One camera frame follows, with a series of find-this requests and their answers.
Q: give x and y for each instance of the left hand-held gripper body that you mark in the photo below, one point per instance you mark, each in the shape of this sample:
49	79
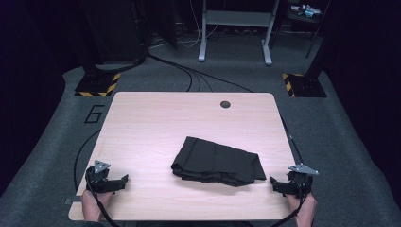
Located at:
98	181

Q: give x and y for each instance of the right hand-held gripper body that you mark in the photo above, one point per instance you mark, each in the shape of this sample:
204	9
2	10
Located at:
301	184

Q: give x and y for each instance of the black pleated skirt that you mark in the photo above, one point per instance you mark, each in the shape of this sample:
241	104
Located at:
214	160

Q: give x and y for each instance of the person's left hand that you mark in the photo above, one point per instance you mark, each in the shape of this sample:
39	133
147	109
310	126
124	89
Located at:
91	206

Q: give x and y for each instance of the person's right hand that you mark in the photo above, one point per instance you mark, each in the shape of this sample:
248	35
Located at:
307	213

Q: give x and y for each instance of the grey tape piece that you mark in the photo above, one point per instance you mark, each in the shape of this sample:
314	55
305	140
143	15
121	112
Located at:
73	200

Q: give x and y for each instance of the black cabinet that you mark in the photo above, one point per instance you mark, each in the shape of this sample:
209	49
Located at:
116	28

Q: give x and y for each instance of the dark shelf rack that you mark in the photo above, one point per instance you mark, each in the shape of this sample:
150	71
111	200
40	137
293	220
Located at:
302	25

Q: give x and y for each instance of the clutter of small packets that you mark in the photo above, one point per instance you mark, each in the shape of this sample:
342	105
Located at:
305	10

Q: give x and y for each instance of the hazard-striped black base plate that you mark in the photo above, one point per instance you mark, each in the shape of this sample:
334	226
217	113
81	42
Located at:
305	85
96	84

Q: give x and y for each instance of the black upright post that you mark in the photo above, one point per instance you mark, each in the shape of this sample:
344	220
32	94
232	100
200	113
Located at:
318	53

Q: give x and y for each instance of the white desk frame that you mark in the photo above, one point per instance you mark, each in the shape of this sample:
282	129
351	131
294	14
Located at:
236	18

